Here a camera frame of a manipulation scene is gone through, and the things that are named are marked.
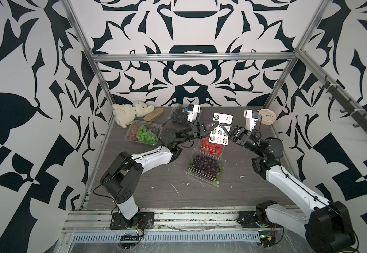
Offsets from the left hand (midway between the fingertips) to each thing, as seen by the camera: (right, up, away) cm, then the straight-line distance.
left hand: (217, 122), depth 60 cm
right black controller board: (+24, -51, +11) cm, 58 cm away
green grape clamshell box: (-37, -5, +37) cm, 53 cm away
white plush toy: (-51, +6, +44) cm, 67 cm away
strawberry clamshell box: (+4, -15, +31) cm, 35 cm away
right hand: (+2, -2, 0) cm, 3 cm away
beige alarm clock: (+46, +4, +52) cm, 69 cm away
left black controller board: (-39, -52, +13) cm, 67 cm away
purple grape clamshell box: (-1, -24, +25) cm, 34 cm away
